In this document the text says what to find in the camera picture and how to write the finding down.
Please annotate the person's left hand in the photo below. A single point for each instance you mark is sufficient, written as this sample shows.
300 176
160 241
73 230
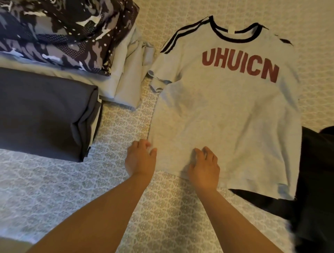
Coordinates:
139 161

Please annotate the person's right hand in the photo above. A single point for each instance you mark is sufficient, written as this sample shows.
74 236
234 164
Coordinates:
204 173

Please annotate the person's right thumb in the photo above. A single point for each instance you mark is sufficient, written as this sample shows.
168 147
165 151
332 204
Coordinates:
197 154

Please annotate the person's left thumb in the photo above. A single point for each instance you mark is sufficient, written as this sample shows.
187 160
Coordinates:
153 153

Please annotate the grey t-shirt with red lettering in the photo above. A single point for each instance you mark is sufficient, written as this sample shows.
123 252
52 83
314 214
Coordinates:
227 109

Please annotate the person's right forearm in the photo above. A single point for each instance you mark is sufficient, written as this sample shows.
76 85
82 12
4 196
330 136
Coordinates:
229 224

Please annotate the person's left forearm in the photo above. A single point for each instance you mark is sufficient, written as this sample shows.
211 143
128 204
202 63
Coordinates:
104 216

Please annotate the light grey folded sheet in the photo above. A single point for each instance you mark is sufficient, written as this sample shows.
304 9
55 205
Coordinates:
125 75

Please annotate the patterned white bed sheet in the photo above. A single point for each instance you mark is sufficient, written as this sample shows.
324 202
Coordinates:
65 192

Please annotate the dark grey folded blanket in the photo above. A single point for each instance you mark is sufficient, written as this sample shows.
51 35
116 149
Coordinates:
41 112

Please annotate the black garment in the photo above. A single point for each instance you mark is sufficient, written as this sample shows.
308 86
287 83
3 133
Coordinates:
317 182

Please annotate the camouflage patterned duvet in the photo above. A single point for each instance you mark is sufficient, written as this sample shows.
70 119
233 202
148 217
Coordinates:
62 28

